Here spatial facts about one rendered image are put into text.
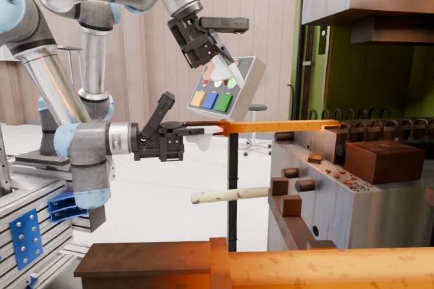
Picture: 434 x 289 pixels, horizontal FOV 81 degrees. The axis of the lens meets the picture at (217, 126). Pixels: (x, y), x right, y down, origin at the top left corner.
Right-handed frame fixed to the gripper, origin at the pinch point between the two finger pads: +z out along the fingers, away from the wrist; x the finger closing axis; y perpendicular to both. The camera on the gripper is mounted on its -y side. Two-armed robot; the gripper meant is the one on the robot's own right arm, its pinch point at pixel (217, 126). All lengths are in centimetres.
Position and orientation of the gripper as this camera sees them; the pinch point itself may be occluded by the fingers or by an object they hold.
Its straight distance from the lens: 62.2
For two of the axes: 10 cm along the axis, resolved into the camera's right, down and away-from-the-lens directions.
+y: -0.1, 9.8, 2.1
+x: 2.0, 2.1, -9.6
